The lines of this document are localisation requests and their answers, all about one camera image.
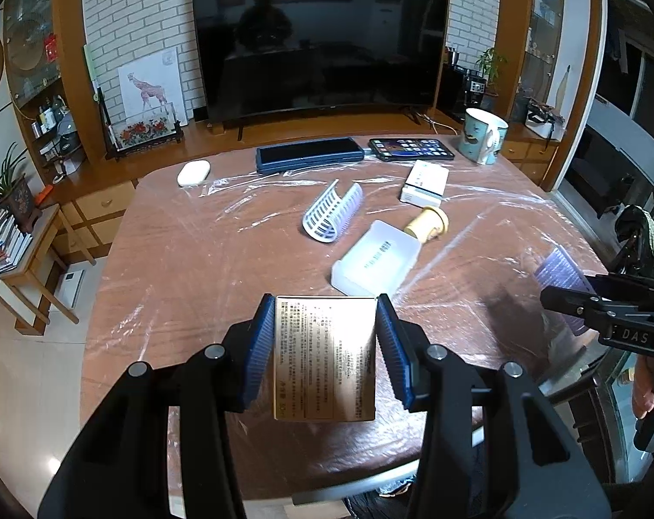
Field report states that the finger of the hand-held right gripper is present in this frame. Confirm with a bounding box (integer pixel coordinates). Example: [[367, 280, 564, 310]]
[[591, 275, 654, 299], [540, 284, 609, 332]]

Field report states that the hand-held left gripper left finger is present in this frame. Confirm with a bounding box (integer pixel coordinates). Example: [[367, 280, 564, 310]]
[[38, 293, 276, 519]]

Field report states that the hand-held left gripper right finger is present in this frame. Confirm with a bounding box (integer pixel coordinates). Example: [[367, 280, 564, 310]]
[[376, 293, 613, 519]]

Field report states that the purple plastic hair roller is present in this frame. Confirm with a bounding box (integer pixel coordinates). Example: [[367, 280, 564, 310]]
[[533, 246, 595, 336]]

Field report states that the gold printed box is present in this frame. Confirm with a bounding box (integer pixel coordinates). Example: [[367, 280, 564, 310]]
[[273, 295, 379, 423]]

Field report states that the person's right hand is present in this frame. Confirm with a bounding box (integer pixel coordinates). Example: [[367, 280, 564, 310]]
[[632, 357, 654, 418]]

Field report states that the dark wooden chair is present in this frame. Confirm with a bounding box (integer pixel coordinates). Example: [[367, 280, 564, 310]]
[[610, 184, 654, 282]]

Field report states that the translucent bottle with tan cap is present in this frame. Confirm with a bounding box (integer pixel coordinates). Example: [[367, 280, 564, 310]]
[[331, 220, 422, 298]]

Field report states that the dark armchair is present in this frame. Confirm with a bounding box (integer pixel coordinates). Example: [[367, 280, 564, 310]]
[[567, 157, 630, 217]]

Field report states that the yellow plastic cap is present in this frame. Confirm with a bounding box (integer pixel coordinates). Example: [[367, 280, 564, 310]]
[[402, 206, 449, 241]]

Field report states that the white plastic hair roller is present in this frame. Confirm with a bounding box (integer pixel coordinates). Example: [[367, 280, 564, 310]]
[[302, 178, 364, 243]]

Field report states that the white medicine box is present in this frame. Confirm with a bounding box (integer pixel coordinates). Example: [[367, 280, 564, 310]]
[[399, 160, 450, 207]]

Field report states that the white bag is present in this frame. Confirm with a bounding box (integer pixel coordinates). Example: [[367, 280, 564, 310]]
[[524, 98, 566, 141]]

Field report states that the blue butterfly mug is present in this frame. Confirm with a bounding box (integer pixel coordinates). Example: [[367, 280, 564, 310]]
[[457, 108, 508, 166]]

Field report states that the white oval mouse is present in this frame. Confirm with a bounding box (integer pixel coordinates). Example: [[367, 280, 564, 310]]
[[176, 161, 211, 187]]

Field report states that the white floor scale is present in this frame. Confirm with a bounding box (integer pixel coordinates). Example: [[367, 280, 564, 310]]
[[54, 269, 86, 309]]

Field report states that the blue tablet case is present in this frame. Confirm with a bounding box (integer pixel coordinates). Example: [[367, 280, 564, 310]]
[[255, 137, 364, 175]]

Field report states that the black smartphone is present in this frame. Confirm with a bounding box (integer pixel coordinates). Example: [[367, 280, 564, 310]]
[[368, 138, 456, 163]]

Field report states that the black coffee machine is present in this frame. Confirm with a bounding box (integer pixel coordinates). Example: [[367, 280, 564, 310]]
[[437, 48, 488, 122]]

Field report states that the wooden side table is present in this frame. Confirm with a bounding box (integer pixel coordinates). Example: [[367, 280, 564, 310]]
[[0, 202, 98, 336]]

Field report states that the green potted plant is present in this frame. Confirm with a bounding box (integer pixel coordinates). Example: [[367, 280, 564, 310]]
[[475, 48, 508, 112]]

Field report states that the framed flower picture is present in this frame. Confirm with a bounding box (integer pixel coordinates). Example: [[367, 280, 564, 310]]
[[104, 103, 184, 162]]

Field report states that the wooden glass display cabinet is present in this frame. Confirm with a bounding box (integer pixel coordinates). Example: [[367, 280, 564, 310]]
[[513, 0, 568, 125], [3, 0, 90, 185]]

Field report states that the stack of books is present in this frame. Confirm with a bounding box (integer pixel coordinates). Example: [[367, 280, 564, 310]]
[[0, 208, 33, 274]]

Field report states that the potted orchid plant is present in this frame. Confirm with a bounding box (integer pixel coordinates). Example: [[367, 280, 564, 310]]
[[0, 143, 42, 233]]

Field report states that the giraffe drawing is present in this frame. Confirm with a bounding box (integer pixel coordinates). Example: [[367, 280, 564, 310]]
[[118, 48, 188, 122]]

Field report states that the black curved television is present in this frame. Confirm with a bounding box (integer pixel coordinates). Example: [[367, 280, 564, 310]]
[[191, 0, 451, 141]]

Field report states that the green rolled tube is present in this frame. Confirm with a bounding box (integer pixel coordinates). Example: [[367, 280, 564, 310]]
[[83, 43, 108, 101]]

